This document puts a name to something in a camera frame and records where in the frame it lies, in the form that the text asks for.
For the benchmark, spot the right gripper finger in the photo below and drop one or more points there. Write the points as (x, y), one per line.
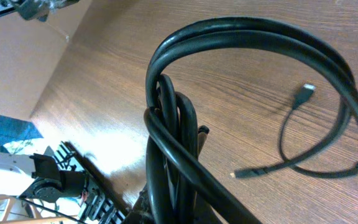
(141, 212)

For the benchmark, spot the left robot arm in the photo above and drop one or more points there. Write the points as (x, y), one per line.
(51, 177)

